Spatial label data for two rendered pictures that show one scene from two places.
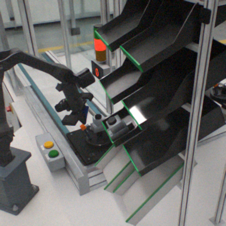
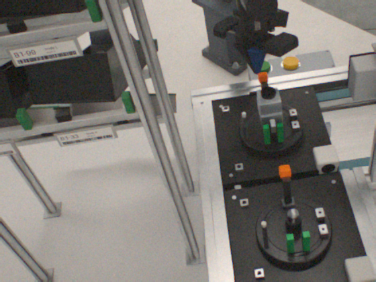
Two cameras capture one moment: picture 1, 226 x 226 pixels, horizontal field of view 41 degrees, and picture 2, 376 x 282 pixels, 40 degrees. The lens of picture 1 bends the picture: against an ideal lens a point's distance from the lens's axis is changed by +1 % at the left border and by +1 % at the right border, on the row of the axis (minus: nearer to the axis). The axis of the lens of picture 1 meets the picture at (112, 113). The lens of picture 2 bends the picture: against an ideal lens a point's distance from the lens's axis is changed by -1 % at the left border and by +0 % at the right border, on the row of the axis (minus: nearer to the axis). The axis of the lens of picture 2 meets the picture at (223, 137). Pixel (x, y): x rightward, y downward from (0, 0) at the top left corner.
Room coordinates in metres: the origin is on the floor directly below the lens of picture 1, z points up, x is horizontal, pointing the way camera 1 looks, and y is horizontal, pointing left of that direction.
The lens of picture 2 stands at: (1.34, -0.63, 1.82)
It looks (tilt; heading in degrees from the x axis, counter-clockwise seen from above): 49 degrees down; 118
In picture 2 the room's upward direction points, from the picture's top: 10 degrees counter-clockwise
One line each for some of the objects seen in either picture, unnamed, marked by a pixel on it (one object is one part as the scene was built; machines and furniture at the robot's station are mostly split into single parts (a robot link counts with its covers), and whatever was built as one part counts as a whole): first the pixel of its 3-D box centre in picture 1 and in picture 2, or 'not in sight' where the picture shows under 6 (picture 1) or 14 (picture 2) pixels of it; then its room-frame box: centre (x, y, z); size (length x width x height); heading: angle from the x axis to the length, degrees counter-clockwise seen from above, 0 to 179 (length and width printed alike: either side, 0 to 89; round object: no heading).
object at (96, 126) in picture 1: (100, 121); (270, 106); (1.09, 0.05, 1.06); 0.08 x 0.04 x 0.07; 117
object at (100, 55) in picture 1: (100, 54); not in sight; (1.30, 0.04, 1.28); 0.05 x 0.05 x 0.05
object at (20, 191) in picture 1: (9, 178); (233, 24); (0.87, 0.42, 0.96); 0.15 x 0.15 x 0.20; 64
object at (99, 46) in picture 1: (100, 43); not in sight; (1.30, 0.04, 1.33); 0.05 x 0.05 x 0.05
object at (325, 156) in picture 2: not in sight; (325, 160); (1.21, 0.02, 0.97); 0.05 x 0.05 x 0.04; 27
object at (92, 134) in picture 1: (99, 137); (270, 129); (1.08, 0.06, 0.98); 0.14 x 0.14 x 0.02
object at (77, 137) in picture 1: (100, 140); (270, 134); (1.08, 0.06, 0.96); 0.24 x 0.24 x 0.02; 27
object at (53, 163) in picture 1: (49, 150); (291, 73); (1.06, 0.29, 0.93); 0.21 x 0.07 x 0.06; 27
